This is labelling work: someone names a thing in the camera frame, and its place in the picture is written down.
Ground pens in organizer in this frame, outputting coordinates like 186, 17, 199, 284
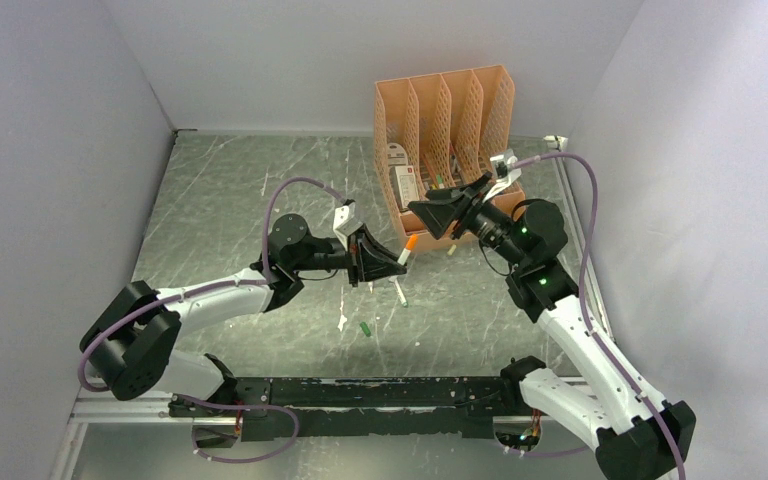
421, 143, 464, 189

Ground aluminium frame rail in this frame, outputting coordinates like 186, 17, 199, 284
69, 376, 654, 425

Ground white pen red tip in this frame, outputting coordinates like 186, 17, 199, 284
397, 246, 412, 266

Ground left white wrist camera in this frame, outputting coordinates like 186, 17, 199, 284
332, 202, 363, 250

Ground grey stationery blister pack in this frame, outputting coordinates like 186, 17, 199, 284
385, 142, 410, 168

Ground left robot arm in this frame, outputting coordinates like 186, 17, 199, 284
78, 206, 409, 416

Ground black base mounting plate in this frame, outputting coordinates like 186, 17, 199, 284
168, 376, 542, 450

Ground white pen green tip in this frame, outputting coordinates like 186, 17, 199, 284
389, 276, 409, 308

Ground orange pen cap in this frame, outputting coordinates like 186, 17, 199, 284
405, 234, 419, 251

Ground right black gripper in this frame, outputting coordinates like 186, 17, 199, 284
408, 172, 529, 269

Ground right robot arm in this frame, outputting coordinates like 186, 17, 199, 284
408, 175, 696, 479

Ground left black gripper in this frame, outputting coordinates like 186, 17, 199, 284
291, 223, 406, 287

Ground white corner bracket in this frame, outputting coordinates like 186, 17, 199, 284
543, 135, 568, 152

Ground orange plastic file organizer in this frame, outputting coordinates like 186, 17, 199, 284
373, 65, 516, 253

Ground white red box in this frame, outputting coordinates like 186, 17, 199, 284
389, 165, 420, 212

